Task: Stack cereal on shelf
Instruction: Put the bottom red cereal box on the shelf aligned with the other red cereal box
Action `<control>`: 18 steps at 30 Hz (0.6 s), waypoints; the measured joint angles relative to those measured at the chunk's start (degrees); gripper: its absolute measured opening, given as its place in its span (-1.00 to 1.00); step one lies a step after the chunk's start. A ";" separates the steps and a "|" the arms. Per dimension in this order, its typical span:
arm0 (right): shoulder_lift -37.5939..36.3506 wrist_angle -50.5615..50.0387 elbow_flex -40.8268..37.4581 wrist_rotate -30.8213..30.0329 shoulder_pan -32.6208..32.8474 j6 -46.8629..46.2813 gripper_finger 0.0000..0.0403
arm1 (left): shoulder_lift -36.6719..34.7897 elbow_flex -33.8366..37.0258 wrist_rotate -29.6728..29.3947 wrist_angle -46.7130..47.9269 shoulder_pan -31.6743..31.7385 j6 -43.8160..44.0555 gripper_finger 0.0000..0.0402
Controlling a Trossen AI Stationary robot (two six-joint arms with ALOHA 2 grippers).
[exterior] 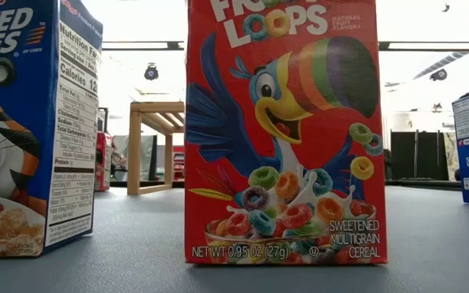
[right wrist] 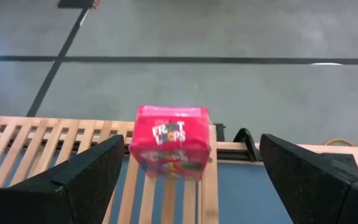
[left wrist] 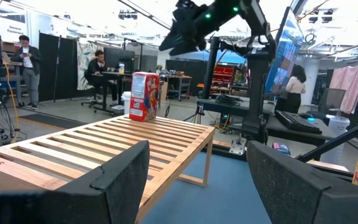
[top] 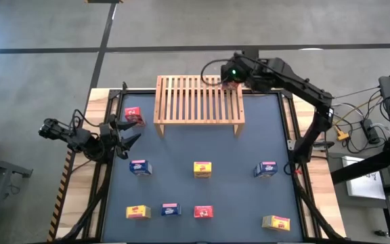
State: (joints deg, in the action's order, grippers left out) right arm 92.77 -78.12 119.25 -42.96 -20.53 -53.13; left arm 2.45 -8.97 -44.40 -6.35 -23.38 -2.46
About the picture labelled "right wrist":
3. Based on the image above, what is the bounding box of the wooden slatted shelf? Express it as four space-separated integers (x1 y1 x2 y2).
0 115 220 224

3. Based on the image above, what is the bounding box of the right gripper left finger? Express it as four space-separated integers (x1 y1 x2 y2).
0 135 126 224

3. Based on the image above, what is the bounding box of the red Froot Loops cereal box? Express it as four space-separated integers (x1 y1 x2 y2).
129 105 213 181

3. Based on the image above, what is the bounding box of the dark floor plate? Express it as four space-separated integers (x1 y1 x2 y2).
56 0 101 9

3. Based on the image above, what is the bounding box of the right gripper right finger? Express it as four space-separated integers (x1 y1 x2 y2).
259 133 358 224

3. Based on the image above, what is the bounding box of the blue-grey table mat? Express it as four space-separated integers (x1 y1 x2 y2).
0 146 295 224

